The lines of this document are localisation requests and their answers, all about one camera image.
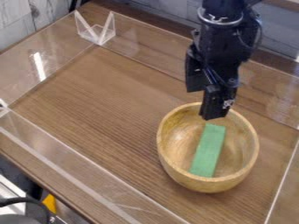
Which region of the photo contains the clear acrylic corner bracket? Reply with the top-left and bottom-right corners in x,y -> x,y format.
73,11 -> 116,46

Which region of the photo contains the black and yellow base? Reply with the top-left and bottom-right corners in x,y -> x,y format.
23,189 -> 80,224

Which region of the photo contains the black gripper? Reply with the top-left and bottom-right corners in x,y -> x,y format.
184,14 -> 262,121

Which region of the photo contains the brown wooden bowl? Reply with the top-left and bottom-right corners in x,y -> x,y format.
156,102 -> 259,193

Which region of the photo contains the green foam block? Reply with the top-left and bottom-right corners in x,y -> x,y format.
189,123 -> 226,178

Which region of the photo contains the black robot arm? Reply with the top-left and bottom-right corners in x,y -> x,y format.
184,0 -> 262,120

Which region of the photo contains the black cable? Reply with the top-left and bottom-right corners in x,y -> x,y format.
0,197 -> 52,224

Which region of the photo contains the clear acrylic front wall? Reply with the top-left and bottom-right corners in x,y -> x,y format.
0,100 -> 188,224

